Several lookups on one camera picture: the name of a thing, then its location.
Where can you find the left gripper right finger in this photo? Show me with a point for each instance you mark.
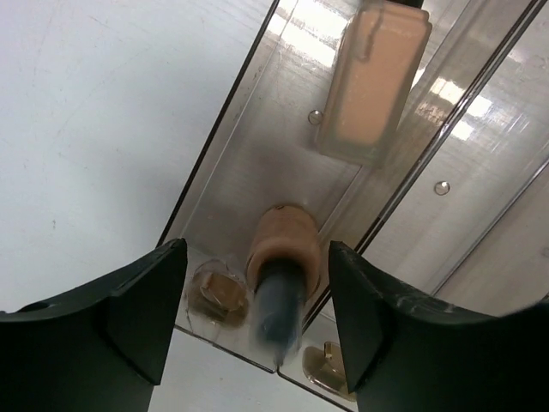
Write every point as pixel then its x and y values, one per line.
pixel 404 350

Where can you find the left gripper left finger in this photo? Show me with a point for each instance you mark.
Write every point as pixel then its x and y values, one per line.
pixel 98 347

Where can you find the beige foundation pump bottle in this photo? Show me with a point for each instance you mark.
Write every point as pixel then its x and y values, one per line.
pixel 377 61

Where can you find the middle clear organizer bin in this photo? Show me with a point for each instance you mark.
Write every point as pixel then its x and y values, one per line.
pixel 486 154

